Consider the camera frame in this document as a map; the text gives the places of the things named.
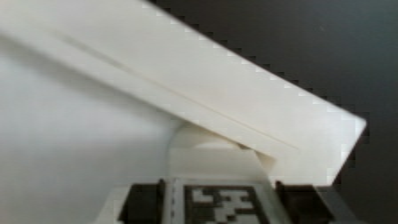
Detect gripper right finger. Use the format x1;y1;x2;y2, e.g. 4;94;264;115
276;181;356;224

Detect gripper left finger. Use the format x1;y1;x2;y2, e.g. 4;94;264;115
118;180;166;224

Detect white leg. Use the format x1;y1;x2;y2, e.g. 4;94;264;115
164;125;292;224

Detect white square tabletop part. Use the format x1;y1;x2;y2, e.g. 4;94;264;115
0;0;367;224

